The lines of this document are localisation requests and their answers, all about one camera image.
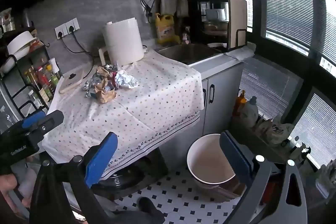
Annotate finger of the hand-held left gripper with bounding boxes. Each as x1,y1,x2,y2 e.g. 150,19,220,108
31,109,65,136
21,111,47,130

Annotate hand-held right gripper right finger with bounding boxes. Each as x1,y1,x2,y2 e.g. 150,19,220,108
220,131,307,224

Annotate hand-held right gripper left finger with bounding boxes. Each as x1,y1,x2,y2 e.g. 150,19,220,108
29,132,118,224

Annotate white paper bucket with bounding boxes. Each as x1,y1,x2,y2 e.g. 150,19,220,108
187,133,238,189

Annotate white tissue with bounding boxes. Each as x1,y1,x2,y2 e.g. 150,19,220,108
115,70,139,89

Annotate person's left hand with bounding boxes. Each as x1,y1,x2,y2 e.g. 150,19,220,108
0,174,20,214

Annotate black pan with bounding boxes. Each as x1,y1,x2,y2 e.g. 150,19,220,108
92,158,148,191

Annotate black spice rack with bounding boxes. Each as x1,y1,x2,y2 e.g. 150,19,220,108
0,27,63,119

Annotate wooden cutting board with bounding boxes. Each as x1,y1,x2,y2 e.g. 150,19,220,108
59,70,91,94

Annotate white detergent bottle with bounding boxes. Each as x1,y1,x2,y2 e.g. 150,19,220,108
241,96,259,128

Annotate crumpled plastic bag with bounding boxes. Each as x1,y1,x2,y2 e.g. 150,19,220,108
261,119,295,146

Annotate orange bottle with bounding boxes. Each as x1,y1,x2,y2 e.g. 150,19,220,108
234,90,247,117

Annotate crumpled brown paper bag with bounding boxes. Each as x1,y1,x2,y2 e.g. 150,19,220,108
93,67,117,104

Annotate white kitchen cabinet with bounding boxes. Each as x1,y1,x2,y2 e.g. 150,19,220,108
189,60,244,136

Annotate person's dark shoe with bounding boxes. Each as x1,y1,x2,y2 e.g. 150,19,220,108
138,196,165,224

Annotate dotted white tablecloth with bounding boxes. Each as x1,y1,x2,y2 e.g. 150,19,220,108
42,49,205,180

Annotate white bowl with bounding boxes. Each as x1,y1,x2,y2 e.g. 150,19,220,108
7,31,38,56

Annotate white air fryer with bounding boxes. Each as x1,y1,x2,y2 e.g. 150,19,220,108
98,18,145,67

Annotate steel kitchen sink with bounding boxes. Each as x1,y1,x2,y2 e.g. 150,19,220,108
155,43,223,65

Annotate small pink bottle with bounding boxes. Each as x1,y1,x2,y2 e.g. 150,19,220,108
182,27,191,45

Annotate beige cutting board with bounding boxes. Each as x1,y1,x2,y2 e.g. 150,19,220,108
227,0,248,49

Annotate yellow detergent bottle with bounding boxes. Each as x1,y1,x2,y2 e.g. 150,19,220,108
154,13,181,45

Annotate black dish rack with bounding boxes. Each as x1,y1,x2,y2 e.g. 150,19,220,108
194,0,248,50

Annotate white window blinds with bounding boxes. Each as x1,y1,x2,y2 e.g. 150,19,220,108
239,0,336,169

